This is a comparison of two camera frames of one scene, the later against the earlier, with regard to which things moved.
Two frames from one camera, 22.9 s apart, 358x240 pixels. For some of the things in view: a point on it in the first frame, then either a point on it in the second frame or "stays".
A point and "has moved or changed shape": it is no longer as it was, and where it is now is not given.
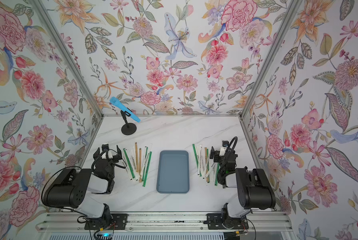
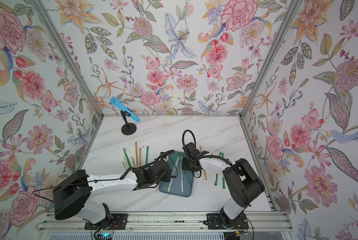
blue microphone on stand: [114, 100] stays
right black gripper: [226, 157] -> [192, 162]
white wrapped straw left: [133, 164] stays
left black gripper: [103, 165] -> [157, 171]
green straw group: [146, 165] -> [166, 185]
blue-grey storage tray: [173, 172] has moved or changed shape
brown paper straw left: [136, 157] stays
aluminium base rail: [75, 221] stays
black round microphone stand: [128, 128] stays
